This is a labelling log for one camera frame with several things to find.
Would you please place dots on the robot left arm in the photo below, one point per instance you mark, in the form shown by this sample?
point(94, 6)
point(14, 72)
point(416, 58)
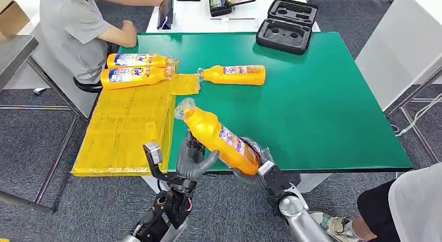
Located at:
point(172, 206)

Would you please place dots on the thin black pen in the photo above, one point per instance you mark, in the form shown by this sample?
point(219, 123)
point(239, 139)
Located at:
point(231, 18)

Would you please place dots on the black foam-lined open case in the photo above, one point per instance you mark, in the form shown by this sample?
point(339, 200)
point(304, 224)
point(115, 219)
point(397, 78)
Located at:
point(285, 34)

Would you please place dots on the white partition panel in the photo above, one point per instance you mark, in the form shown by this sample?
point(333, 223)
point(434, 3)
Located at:
point(397, 43)
point(58, 83)

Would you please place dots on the steel bench with frame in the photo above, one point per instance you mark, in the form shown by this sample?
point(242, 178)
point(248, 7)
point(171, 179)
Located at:
point(13, 54)

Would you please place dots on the person in white top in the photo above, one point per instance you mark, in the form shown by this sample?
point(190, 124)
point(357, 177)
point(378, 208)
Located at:
point(414, 206)

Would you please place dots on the green table mat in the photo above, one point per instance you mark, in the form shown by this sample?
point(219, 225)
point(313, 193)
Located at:
point(328, 112)

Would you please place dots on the seated person's right hand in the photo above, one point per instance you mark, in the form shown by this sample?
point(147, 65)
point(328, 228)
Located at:
point(129, 31)

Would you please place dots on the orange drink bottle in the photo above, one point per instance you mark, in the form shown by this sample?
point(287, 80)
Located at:
point(138, 78)
point(221, 76)
point(210, 133)
point(138, 60)

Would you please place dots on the steel floor frame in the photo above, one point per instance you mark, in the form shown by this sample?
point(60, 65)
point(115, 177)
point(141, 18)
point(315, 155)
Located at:
point(414, 130)

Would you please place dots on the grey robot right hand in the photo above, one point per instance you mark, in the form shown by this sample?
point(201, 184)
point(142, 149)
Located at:
point(264, 155)

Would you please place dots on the white paper scrap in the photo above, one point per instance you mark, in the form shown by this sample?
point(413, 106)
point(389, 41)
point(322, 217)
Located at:
point(39, 91)

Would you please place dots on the large cardboard box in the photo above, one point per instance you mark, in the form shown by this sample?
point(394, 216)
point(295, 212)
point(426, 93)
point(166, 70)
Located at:
point(12, 17)

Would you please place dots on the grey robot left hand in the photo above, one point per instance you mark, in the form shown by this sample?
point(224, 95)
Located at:
point(190, 164)

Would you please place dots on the seated person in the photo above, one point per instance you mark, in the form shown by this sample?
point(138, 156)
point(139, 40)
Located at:
point(69, 33)

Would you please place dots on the black radio with antennas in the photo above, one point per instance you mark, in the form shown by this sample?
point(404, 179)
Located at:
point(219, 6)

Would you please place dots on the black stool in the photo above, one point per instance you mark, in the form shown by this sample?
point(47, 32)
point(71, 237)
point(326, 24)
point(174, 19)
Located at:
point(88, 87)

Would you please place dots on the black tablet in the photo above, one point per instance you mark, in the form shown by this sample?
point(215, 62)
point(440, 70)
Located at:
point(165, 10)

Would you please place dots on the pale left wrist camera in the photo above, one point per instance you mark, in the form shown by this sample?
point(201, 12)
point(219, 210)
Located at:
point(153, 152)

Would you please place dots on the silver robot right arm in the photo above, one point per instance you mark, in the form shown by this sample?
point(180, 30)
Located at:
point(300, 219)

